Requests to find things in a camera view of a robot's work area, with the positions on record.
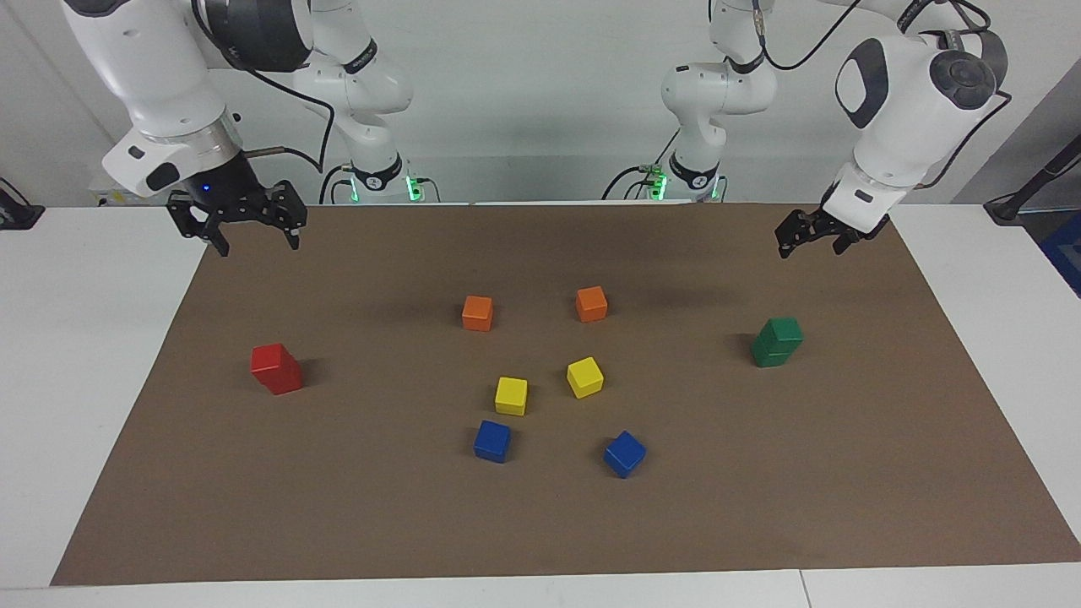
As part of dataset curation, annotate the black tripod stand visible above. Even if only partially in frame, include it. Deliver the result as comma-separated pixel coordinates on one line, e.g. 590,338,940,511
983,133,1081,225

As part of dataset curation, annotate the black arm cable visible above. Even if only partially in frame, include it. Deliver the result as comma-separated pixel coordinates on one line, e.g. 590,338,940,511
192,0,338,175
751,0,1015,192

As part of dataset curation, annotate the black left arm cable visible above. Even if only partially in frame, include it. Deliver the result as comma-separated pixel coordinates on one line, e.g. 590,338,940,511
751,0,1015,192

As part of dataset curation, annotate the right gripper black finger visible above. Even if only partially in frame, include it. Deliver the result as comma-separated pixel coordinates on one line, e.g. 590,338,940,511
166,192,231,258
257,179,308,251

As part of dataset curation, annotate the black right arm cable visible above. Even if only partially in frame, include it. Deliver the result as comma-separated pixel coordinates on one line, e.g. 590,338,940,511
192,0,338,175

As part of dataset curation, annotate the green wooden cube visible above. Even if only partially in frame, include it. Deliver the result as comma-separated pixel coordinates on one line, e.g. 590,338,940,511
758,317,805,352
750,337,796,369

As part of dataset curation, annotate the black right base cable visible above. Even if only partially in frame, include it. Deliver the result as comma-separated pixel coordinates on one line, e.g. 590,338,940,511
317,162,356,206

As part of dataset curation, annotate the orange wooden cube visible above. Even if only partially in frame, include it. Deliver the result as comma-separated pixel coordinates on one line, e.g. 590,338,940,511
460,294,495,333
575,285,610,324

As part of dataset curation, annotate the brown table mat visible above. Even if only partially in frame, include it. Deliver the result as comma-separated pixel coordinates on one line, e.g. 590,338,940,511
50,202,1081,588

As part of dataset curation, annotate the blue wooden cube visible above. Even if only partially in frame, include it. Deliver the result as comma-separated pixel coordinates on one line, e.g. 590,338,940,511
602,430,648,480
472,419,513,465

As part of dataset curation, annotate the blue crate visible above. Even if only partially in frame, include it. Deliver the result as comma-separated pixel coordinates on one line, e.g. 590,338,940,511
1040,209,1081,299

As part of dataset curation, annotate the yellow wooden cube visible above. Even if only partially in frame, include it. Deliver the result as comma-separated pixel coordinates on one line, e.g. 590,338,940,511
565,356,606,400
493,376,530,418

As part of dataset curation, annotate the black base cable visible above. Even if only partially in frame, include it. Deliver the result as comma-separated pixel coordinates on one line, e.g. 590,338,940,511
600,126,682,204
317,162,356,206

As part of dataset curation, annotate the black left base cable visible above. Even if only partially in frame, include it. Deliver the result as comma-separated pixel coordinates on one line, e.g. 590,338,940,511
600,126,682,204

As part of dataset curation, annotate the red wooden cube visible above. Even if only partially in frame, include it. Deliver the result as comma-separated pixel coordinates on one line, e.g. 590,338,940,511
260,363,304,396
250,342,297,377

